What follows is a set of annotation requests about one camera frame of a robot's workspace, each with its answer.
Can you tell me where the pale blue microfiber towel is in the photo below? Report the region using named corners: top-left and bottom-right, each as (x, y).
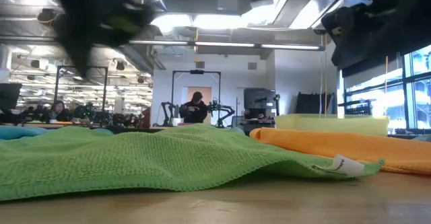
top-left (0, 125), bottom-right (50, 141)

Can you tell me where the person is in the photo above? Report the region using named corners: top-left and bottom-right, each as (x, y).
top-left (49, 100), bottom-right (71, 122)
top-left (178, 91), bottom-right (209, 124)

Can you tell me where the long tube light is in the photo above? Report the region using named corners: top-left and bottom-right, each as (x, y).
top-left (128, 40), bottom-right (326, 52)

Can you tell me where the orange microfiber towel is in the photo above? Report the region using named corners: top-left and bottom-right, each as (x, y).
top-left (249, 126), bottom-right (431, 177)

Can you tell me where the black computer monitor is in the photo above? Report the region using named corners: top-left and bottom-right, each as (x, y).
top-left (0, 83), bottom-right (23, 110)

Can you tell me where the yellow plastic bin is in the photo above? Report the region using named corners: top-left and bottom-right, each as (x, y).
top-left (275, 113), bottom-right (391, 137)

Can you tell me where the black gantry frame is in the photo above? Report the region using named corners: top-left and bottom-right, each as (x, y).
top-left (53, 65), bottom-right (108, 120)
top-left (171, 69), bottom-right (222, 126)

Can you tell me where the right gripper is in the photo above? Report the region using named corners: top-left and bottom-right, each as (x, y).
top-left (321, 1), bottom-right (395, 65)

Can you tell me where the black window rack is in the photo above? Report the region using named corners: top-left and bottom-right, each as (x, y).
top-left (338, 99), bottom-right (373, 117)

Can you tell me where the black aluminium table frame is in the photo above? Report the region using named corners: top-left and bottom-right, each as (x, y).
top-left (106, 126), bottom-right (169, 135)

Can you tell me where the wooden door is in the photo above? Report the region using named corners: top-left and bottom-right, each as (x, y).
top-left (187, 86), bottom-right (212, 124)

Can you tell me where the black wall panel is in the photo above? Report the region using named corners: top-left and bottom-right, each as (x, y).
top-left (295, 91), bottom-right (337, 114)

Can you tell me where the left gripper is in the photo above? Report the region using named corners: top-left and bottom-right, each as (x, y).
top-left (40, 0), bottom-right (156, 79)

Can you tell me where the green microfiber towel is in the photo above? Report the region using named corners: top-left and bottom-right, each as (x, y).
top-left (0, 122), bottom-right (385, 202)

